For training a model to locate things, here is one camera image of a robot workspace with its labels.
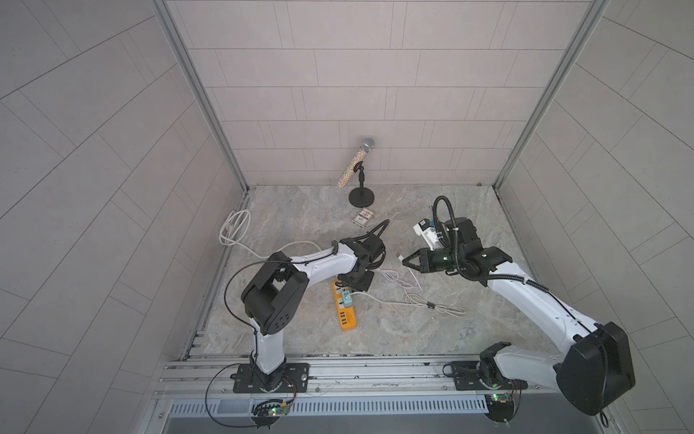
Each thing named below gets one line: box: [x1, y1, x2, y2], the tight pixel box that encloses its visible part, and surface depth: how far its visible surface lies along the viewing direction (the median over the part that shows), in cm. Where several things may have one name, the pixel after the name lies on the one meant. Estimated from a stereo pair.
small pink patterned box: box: [351, 207, 376, 228], surface depth 107 cm
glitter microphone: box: [336, 137, 376, 189], surface depth 98 cm
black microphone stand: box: [347, 160, 376, 208], surface depth 114 cm
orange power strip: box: [331, 280, 357, 332], surface depth 81 cm
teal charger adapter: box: [341, 290, 353, 308], surface depth 80 cm
